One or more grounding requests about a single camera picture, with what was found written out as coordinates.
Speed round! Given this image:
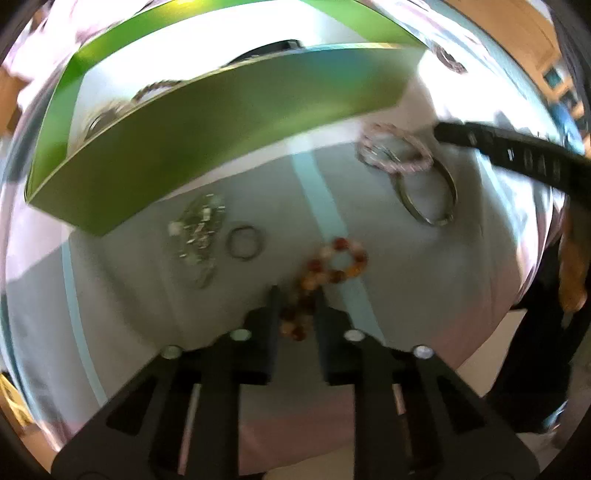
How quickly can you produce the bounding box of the dark metal ring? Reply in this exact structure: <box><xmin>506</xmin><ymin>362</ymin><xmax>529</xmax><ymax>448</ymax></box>
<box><xmin>226</xmin><ymin>224</ymin><xmax>265</xmax><ymax>260</ymax></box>

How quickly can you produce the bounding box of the brown bead bracelet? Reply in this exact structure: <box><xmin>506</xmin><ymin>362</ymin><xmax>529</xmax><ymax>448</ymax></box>
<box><xmin>278</xmin><ymin>237</ymin><xmax>369</xmax><ymax>342</ymax></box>

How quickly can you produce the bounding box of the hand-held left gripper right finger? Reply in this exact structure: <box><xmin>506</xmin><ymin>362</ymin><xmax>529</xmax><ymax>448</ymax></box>
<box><xmin>314</xmin><ymin>288</ymin><xmax>540</xmax><ymax>480</ymax></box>

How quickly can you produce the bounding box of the metal bangle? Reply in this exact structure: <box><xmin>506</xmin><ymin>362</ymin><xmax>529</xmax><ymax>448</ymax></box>
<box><xmin>392</xmin><ymin>152</ymin><xmax>458</xmax><ymax>227</ymax></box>

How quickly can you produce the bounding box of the small beaded ring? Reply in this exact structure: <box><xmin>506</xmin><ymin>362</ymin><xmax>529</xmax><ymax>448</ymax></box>
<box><xmin>131</xmin><ymin>79</ymin><xmax>185</xmax><ymax>104</ymax></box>

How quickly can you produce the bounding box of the pale bangle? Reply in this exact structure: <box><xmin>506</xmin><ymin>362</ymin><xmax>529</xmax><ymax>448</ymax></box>
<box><xmin>84</xmin><ymin>104</ymin><xmax>127</xmax><ymax>139</ymax></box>

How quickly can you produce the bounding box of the pink bead bracelet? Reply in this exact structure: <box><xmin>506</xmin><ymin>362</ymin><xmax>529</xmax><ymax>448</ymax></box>
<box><xmin>358</xmin><ymin>122</ymin><xmax>435</xmax><ymax>174</ymax></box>

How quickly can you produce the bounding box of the green cardboard box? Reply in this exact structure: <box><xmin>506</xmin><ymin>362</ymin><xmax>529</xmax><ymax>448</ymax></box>
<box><xmin>25</xmin><ymin>0</ymin><xmax>428</xmax><ymax>236</ymax></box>

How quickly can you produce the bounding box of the person's right hand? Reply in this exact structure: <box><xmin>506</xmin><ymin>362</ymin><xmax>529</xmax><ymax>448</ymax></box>
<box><xmin>558</xmin><ymin>228</ymin><xmax>588</xmax><ymax>312</ymax></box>

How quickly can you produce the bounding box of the wooden wardrobe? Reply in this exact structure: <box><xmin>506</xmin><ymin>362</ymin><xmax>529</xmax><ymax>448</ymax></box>
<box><xmin>457</xmin><ymin>0</ymin><xmax>568</xmax><ymax>93</ymax></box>

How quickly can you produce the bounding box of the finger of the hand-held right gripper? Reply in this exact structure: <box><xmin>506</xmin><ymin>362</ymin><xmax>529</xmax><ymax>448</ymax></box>
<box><xmin>434</xmin><ymin>120</ymin><xmax>591</xmax><ymax>199</ymax></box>

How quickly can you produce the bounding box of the black wristwatch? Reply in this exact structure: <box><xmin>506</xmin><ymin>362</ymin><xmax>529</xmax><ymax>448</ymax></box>
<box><xmin>226</xmin><ymin>40</ymin><xmax>304</xmax><ymax>64</ymax></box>

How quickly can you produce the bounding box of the green stone jewelry piece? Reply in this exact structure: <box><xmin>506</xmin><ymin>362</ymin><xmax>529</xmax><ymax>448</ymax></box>
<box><xmin>168</xmin><ymin>193</ymin><xmax>227</xmax><ymax>289</ymax></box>

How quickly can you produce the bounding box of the person's dark clothing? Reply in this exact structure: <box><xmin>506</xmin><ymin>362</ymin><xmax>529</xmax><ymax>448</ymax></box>
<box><xmin>489</xmin><ymin>295</ymin><xmax>591</xmax><ymax>432</ymax></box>

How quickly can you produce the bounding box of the plaid bed sheet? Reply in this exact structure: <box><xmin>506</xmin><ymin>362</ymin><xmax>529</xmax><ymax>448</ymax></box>
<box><xmin>0</xmin><ymin>0</ymin><xmax>573</xmax><ymax>476</ymax></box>

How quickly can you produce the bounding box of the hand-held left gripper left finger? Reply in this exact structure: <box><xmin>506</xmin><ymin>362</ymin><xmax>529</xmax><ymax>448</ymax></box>
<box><xmin>51</xmin><ymin>285</ymin><xmax>281</xmax><ymax>480</ymax></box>

